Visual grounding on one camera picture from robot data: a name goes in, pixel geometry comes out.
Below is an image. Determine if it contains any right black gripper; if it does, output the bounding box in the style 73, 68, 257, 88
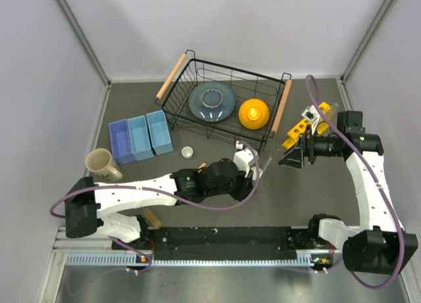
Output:
278, 124, 343, 169

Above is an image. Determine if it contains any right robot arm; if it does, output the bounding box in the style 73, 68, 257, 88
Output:
279, 111, 418, 275

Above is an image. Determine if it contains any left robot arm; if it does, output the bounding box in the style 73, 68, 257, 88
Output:
64, 158, 262, 248

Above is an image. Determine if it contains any yellow test tube rack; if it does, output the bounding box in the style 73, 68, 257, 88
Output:
282, 117, 328, 149

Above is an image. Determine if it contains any yellow ridged dome bowl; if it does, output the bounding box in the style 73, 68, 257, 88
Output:
238, 99, 270, 130

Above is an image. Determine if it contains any small white cup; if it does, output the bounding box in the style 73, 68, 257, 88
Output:
181, 146, 193, 159

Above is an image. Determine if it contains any blue ceramic plate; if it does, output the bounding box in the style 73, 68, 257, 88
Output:
188, 82, 236, 123

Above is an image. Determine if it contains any right light blue bin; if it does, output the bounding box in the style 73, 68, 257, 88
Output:
146, 110, 174, 154

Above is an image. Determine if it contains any light blue bin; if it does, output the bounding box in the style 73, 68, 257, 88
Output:
146, 110, 174, 154
127, 116, 154, 161

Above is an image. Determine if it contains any middle light blue bin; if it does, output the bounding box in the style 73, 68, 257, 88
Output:
127, 116, 154, 161

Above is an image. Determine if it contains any dark blue plastic bin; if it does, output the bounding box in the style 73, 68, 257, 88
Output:
109, 119, 136, 165

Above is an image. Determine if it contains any beige ceramic mug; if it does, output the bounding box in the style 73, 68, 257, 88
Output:
85, 148, 123, 183

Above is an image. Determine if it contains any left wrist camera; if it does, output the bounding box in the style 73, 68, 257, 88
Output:
233, 141, 261, 181

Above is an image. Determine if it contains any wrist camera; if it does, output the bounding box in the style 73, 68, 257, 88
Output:
301, 105, 324, 135
233, 141, 261, 181

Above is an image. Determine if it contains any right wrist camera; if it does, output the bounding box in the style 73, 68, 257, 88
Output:
301, 105, 324, 135

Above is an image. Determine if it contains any black wire dish rack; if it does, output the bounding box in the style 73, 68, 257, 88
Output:
155, 50, 292, 152

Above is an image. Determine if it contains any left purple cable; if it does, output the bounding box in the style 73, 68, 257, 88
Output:
49, 141, 260, 274

